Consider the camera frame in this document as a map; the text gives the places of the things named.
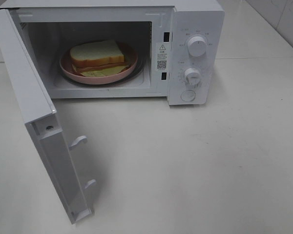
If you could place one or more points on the round white door button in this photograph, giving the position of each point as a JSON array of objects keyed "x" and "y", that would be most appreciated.
[{"x": 188, "y": 95}]

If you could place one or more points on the pink round plate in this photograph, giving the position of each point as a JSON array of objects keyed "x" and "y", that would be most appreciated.
[{"x": 70, "y": 73}]

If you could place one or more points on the white bread sandwich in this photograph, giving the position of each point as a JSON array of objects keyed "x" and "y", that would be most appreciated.
[{"x": 98, "y": 59}]

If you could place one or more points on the white microwave door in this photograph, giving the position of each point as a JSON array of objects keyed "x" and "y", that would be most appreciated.
[{"x": 40, "y": 117}]

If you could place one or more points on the glass microwave turntable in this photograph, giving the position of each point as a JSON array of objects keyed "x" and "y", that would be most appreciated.
[{"x": 137, "y": 70}]

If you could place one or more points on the lower white timer knob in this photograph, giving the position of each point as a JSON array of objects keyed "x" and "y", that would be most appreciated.
[{"x": 192, "y": 76}]

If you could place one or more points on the white warning label sticker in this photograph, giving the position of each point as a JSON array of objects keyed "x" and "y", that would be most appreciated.
[{"x": 162, "y": 55}]

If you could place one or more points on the white microwave oven body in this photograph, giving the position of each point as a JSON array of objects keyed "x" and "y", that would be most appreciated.
[{"x": 54, "y": 26}]

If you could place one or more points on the upper white power knob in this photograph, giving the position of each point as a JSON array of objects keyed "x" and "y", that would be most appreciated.
[{"x": 197, "y": 45}]

